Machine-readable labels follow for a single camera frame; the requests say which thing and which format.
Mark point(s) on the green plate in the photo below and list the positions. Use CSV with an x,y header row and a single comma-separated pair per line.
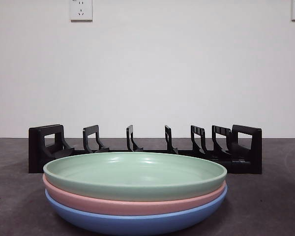
x,y
137,172

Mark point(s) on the pink plate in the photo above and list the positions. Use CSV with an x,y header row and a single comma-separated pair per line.
x,y
137,209

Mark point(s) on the blue plate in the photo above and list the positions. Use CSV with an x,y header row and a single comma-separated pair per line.
x,y
137,225

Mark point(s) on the black plate rack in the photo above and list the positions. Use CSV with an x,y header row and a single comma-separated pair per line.
x,y
245,167

